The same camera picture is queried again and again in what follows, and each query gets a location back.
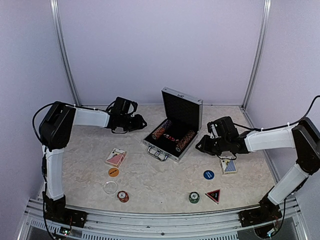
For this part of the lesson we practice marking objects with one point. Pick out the clear round button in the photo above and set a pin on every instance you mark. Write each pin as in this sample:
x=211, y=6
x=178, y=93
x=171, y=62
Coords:
x=110, y=187

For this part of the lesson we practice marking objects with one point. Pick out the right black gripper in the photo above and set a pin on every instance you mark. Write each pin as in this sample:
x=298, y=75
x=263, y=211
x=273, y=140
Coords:
x=205, y=147

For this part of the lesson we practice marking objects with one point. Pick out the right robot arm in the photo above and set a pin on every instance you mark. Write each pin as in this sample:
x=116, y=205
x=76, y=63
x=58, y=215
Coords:
x=301, y=135

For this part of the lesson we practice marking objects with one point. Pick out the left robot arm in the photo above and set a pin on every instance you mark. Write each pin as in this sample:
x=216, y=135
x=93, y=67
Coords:
x=55, y=129

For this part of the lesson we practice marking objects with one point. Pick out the red poker chip stack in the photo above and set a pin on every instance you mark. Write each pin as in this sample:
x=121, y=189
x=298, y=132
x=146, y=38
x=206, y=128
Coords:
x=123, y=196

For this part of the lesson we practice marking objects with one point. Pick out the left poker chip row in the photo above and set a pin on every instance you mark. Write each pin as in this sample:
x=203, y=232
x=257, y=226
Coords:
x=161, y=129

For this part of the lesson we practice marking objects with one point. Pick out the poker chip row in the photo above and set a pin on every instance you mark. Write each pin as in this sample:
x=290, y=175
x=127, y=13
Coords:
x=183, y=143
x=161, y=129

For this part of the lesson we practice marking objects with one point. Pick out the front aluminium rail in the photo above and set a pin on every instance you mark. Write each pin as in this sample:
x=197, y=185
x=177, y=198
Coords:
x=113, y=225

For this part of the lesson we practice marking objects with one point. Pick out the aluminium poker case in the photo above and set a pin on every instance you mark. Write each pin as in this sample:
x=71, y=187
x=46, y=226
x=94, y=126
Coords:
x=185, y=112

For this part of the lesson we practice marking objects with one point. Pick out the blue round button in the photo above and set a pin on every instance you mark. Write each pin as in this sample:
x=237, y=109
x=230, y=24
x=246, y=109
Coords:
x=208, y=175

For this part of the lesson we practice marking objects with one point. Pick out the red playing card deck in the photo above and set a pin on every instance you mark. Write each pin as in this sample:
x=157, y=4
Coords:
x=116, y=157

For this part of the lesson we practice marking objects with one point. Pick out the orange round button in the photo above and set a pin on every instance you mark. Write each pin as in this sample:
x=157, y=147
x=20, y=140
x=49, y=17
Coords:
x=113, y=172

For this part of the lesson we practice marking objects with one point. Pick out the green poker chip stack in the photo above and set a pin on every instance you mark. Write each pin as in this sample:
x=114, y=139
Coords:
x=194, y=197

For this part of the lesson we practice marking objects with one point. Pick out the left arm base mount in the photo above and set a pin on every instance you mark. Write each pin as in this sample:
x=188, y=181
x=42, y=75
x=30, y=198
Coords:
x=56, y=211

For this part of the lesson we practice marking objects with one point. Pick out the right poker chip row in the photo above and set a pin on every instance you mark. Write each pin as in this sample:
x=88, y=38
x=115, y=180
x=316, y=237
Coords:
x=183, y=143

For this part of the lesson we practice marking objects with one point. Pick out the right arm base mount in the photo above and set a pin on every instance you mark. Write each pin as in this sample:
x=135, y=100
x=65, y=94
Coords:
x=266, y=212

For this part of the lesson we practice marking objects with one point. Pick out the black triangular button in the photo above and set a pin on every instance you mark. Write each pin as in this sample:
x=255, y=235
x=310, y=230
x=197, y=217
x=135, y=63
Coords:
x=214, y=195

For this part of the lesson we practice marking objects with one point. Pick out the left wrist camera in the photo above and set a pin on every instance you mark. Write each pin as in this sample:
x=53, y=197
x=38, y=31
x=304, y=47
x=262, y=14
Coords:
x=122, y=107

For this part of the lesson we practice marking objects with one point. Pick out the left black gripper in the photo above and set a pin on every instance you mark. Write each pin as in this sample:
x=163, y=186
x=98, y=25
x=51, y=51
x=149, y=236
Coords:
x=138, y=123

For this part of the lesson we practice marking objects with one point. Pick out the left aluminium frame post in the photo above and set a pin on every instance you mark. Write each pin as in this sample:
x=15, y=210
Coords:
x=54, y=5

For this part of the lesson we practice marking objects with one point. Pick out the aluminium frame post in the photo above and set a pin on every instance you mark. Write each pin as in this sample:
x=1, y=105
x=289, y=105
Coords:
x=54, y=5
x=258, y=53

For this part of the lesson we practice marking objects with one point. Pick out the right aluminium frame post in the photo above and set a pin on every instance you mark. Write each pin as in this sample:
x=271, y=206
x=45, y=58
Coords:
x=258, y=53

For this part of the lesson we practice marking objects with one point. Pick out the blue playing card deck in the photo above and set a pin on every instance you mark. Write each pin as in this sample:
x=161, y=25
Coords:
x=228, y=166

